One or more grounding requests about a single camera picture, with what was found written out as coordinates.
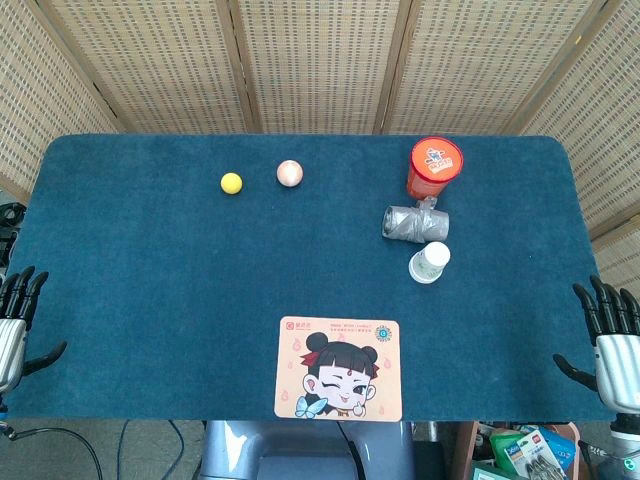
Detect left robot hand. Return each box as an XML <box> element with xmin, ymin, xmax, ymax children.
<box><xmin>0</xmin><ymin>266</ymin><xmax>68</xmax><ymax>396</ymax></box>

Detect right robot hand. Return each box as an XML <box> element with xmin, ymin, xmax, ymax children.
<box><xmin>552</xmin><ymin>275</ymin><xmax>640</xmax><ymax>414</ymax></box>

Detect white floral paper cup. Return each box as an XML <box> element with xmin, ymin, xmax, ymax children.
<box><xmin>408</xmin><ymin>241</ymin><xmax>452</xmax><ymax>285</ymax></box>

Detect cartoon girl mouse pad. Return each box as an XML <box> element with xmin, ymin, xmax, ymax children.
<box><xmin>273</xmin><ymin>315</ymin><xmax>403</xmax><ymax>422</ymax></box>

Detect blue white battery package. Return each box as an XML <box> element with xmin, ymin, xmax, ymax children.
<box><xmin>503</xmin><ymin>428</ymin><xmax>576</xmax><ymax>480</ymax></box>

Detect black equipment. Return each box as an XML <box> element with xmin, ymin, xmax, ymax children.
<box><xmin>0</xmin><ymin>202</ymin><xmax>27</xmax><ymax>275</ymax></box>

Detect green package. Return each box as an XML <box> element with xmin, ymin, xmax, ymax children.
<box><xmin>488</xmin><ymin>429</ymin><xmax>532</xmax><ymax>471</ymax></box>

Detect blue carpet table cover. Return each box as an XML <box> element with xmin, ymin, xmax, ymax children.
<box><xmin>3</xmin><ymin>133</ymin><xmax>612</xmax><ymax>422</ymax></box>

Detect crumpled grey wrapper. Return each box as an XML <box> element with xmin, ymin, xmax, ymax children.
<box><xmin>382</xmin><ymin>196</ymin><xmax>450</xmax><ymax>245</ymax></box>

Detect orange canister with red lid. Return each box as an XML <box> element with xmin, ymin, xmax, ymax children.
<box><xmin>405</xmin><ymin>136</ymin><xmax>465</xmax><ymax>200</ymax></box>

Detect grey robot torso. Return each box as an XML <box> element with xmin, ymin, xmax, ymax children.
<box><xmin>199</xmin><ymin>420</ymin><xmax>417</xmax><ymax>480</ymax></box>

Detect pink marbled ball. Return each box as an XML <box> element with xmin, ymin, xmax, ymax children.
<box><xmin>276</xmin><ymin>159</ymin><xmax>305</xmax><ymax>189</ymax></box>

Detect bamboo folding screen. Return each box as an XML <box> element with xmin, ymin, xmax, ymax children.
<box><xmin>0</xmin><ymin>0</ymin><xmax>640</xmax><ymax>296</ymax></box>

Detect black floor cable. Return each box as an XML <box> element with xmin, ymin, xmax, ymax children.
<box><xmin>0</xmin><ymin>424</ymin><xmax>105</xmax><ymax>480</ymax></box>

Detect blue floor cable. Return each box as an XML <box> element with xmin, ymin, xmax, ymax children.
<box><xmin>167</xmin><ymin>419</ymin><xmax>202</xmax><ymax>480</ymax></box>

